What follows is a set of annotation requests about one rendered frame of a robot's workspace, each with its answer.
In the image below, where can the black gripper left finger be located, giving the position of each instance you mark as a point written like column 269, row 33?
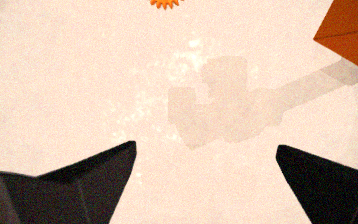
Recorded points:
column 85, row 192

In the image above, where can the orange gear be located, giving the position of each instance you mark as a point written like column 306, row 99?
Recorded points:
column 164, row 2

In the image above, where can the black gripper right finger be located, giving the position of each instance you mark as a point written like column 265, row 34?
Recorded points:
column 326, row 190

